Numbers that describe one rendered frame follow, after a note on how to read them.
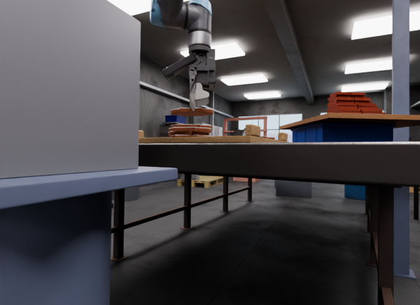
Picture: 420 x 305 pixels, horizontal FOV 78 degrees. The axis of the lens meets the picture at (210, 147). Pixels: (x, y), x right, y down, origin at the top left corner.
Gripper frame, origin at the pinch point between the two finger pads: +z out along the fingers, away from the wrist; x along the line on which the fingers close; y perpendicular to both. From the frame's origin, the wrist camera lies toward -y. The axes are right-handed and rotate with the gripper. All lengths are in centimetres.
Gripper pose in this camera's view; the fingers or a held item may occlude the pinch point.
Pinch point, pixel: (192, 111)
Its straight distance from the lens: 84.4
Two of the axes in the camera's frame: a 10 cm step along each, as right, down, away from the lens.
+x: -0.2, 0.2, 10.0
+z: -0.1, 10.0, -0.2
